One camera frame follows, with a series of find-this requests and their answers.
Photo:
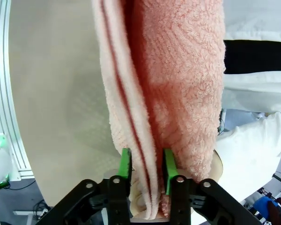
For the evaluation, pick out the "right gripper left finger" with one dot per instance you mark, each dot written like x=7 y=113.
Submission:
x=112 y=199

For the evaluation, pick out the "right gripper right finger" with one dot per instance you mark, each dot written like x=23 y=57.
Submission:
x=185 y=199

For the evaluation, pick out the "pink terry towel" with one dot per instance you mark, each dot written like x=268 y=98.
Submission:
x=178 y=70

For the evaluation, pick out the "person's left hand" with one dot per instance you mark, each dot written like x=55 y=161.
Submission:
x=217 y=166

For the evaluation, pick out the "person in white shirt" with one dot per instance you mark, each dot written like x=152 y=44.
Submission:
x=248 y=145

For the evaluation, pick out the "aluminium profile frame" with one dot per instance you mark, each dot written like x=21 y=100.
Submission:
x=2 y=93

